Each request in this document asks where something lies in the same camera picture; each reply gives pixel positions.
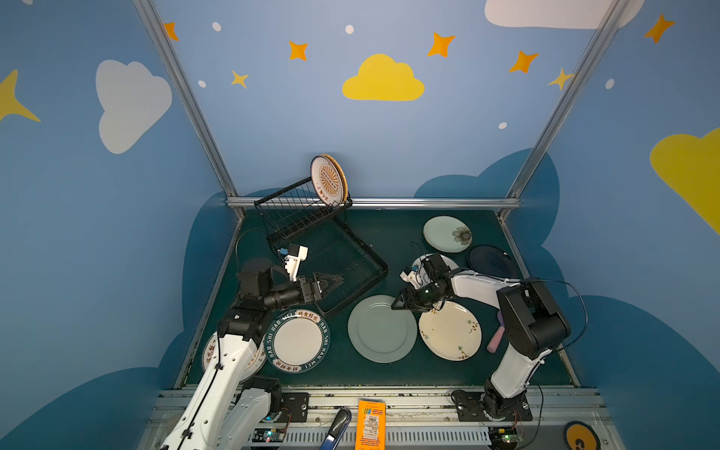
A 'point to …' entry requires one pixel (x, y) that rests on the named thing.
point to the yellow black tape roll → (579, 436)
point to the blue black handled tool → (337, 429)
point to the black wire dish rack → (333, 247)
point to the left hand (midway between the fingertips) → (336, 284)
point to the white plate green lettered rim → (297, 341)
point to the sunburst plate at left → (253, 367)
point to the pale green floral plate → (447, 233)
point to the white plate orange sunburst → (327, 180)
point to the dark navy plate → (491, 261)
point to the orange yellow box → (371, 426)
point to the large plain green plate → (380, 333)
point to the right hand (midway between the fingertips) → (401, 306)
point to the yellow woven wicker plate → (345, 184)
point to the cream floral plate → (453, 333)
